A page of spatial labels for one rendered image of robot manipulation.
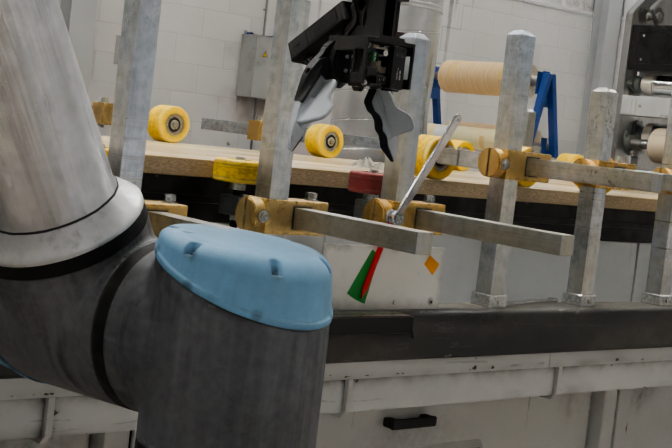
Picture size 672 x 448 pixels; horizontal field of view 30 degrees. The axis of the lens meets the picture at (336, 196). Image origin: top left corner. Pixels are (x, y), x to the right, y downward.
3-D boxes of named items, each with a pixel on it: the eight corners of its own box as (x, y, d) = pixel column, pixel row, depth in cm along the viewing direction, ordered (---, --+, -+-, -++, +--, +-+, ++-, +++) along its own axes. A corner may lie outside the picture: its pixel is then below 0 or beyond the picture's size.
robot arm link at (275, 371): (236, 480, 94) (262, 249, 93) (80, 428, 104) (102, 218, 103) (352, 452, 107) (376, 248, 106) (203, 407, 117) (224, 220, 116)
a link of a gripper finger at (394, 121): (416, 165, 146) (388, 96, 143) (385, 160, 151) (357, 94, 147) (435, 151, 148) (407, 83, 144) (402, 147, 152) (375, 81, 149)
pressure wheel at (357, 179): (399, 242, 208) (408, 173, 208) (364, 241, 203) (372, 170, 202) (367, 235, 214) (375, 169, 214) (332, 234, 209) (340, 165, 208)
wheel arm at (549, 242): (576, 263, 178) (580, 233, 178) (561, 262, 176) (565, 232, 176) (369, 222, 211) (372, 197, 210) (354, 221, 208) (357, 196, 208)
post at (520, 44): (502, 311, 215) (536, 32, 213) (488, 311, 213) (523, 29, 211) (486, 307, 218) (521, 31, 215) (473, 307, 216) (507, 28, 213)
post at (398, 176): (395, 337, 199) (431, 35, 196) (379, 337, 197) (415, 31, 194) (380, 332, 202) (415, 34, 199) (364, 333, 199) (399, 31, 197)
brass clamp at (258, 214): (327, 237, 185) (331, 203, 185) (255, 234, 176) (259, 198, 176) (301, 231, 190) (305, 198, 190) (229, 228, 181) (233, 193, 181)
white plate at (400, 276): (438, 309, 203) (446, 248, 203) (317, 310, 186) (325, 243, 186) (436, 308, 204) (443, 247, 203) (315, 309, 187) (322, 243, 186)
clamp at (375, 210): (442, 235, 202) (446, 204, 202) (382, 233, 193) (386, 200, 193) (418, 231, 207) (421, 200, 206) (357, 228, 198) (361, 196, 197)
